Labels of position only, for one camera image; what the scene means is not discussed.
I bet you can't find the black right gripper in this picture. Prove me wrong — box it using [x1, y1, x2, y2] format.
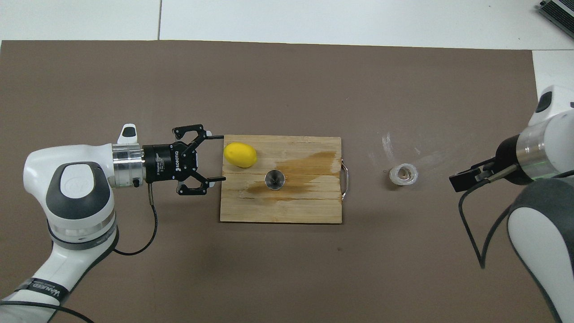
[450, 135, 536, 193]

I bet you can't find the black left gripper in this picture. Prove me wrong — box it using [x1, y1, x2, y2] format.
[143, 124, 226, 196]

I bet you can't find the yellow lemon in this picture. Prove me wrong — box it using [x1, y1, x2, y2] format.
[223, 142, 258, 169]

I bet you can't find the grey electronic device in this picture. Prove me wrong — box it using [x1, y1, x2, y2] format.
[538, 0, 574, 39]

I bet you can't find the brown paper table mat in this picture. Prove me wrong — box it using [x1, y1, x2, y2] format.
[0, 39, 565, 323]

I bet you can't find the wooden cutting board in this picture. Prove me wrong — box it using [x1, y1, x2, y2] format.
[220, 135, 350, 224]

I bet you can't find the steel double jigger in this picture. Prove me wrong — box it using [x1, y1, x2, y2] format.
[264, 169, 285, 191]

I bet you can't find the small clear glass cup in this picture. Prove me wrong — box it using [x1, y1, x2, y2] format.
[389, 163, 419, 186]

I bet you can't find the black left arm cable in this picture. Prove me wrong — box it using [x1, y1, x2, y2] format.
[0, 182, 158, 323]

